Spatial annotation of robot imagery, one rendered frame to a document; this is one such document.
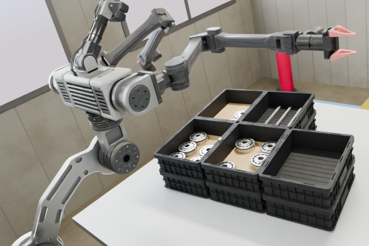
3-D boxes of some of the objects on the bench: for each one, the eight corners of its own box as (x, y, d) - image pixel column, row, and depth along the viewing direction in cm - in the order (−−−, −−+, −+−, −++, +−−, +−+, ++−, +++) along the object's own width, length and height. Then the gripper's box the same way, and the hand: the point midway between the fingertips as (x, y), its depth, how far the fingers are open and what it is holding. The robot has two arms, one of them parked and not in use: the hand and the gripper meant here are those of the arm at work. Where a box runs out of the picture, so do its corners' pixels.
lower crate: (208, 201, 183) (203, 182, 178) (163, 188, 201) (157, 171, 196) (244, 156, 211) (240, 139, 206) (201, 149, 229) (197, 132, 224)
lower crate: (333, 234, 147) (331, 212, 142) (264, 216, 165) (260, 195, 160) (356, 175, 175) (356, 155, 170) (295, 165, 193) (292, 146, 188)
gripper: (309, 60, 133) (352, 62, 122) (306, 31, 128) (351, 31, 117) (318, 53, 137) (361, 55, 126) (316, 24, 132) (359, 24, 121)
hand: (353, 43), depth 122 cm, fingers open, 6 cm apart
